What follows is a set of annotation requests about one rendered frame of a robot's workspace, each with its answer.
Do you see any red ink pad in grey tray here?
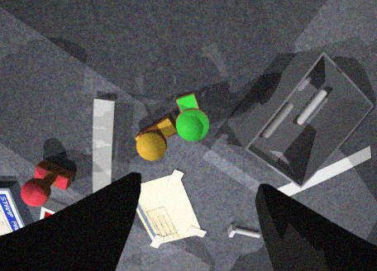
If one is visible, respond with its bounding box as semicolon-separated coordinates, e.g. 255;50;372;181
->
40;200;66;219

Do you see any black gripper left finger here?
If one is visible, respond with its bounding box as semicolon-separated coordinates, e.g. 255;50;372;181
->
0;173;141;271

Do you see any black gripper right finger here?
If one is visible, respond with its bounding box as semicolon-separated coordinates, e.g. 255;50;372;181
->
255;183;377;271

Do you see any cream paper card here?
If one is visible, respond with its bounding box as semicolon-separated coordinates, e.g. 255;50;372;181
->
136;169;206;248

